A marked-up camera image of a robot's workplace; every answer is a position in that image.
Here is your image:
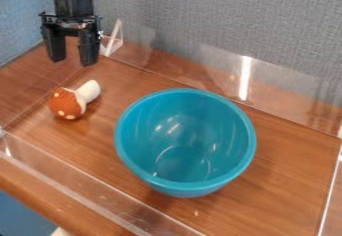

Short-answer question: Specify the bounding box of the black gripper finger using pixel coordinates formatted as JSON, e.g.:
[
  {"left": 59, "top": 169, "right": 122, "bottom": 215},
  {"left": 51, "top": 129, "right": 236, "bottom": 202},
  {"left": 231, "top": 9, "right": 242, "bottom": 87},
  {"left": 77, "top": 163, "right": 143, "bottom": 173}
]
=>
[
  {"left": 41, "top": 25, "right": 67, "bottom": 62},
  {"left": 79, "top": 29, "right": 100, "bottom": 67}
]

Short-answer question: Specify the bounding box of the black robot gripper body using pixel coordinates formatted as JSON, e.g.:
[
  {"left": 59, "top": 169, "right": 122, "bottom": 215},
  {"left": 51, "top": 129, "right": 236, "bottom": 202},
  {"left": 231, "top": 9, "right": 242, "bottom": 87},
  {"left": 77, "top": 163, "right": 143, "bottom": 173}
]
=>
[{"left": 37, "top": 0, "right": 104, "bottom": 38}]

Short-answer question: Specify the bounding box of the brown and white toy mushroom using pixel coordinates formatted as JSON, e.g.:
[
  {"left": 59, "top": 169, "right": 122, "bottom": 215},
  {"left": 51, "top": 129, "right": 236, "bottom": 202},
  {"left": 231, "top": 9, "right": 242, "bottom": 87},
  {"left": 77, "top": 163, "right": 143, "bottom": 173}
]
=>
[{"left": 48, "top": 80, "right": 101, "bottom": 120}]

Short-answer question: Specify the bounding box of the blue plastic bowl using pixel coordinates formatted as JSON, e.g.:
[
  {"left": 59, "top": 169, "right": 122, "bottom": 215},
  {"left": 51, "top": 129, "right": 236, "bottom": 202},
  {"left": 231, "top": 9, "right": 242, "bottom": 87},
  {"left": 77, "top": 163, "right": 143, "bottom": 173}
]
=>
[{"left": 113, "top": 88, "right": 256, "bottom": 198}]

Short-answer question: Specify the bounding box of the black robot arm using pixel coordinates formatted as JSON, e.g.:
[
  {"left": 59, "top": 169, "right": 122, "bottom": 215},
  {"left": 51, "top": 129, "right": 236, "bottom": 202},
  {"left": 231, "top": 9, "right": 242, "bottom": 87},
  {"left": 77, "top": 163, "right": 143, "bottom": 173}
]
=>
[{"left": 39, "top": 0, "right": 103, "bottom": 67}]

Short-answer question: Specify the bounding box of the clear acrylic left wall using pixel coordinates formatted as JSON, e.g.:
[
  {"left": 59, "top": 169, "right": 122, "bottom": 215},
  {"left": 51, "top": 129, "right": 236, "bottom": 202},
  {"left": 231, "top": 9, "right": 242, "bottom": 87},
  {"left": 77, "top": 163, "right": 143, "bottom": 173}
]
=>
[{"left": 0, "top": 39, "right": 43, "bottom": 68}]

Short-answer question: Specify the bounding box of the clear acrylic wall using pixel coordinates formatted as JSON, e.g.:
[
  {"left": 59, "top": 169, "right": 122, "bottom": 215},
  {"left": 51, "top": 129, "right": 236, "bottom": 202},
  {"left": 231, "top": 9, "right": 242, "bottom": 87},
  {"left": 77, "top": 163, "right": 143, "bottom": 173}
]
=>
[
  {"left": 318, "top": 148, "right": 342, "bottom": 236},
  {"left": 0, "top": 39, "right": 43, "bottom": 68},
  {"left": 0, "top": 128, "right": 206, "bottom": 236},
  {"left": 107, "top": 21, "right": 342, "bottom": 139}
]

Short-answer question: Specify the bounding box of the clear acrylic corner bracket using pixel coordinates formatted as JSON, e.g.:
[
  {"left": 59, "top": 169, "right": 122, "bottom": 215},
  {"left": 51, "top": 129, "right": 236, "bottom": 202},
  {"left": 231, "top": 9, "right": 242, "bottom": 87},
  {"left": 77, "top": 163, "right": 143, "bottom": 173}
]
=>
[{"left": 100, "top": 19, "right": 124, "bottom": 57}]

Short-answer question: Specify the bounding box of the clear acrylic back wall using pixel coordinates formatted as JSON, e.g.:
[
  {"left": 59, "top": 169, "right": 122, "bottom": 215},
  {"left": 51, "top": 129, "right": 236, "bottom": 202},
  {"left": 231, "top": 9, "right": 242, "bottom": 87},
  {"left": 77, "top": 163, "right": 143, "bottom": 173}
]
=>
[{"left": 107, "top": 21, "right": 342, "bottom": 139}]

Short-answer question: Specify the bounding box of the clear acrylic front wall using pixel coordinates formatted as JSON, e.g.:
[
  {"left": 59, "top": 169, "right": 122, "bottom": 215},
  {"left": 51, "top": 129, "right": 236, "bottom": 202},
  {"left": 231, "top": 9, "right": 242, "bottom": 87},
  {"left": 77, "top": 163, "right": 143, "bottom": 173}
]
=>
[{"left": 0, "top": 128, "right": 206, "bottom": 236}]

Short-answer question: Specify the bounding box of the clear acrylic right wall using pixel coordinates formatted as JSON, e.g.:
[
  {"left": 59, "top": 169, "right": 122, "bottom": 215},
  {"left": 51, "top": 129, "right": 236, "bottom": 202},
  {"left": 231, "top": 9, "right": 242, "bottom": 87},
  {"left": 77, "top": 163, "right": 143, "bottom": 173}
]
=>
[{"left": 318, "top": 148, "right": 342, "bottom": 236}]

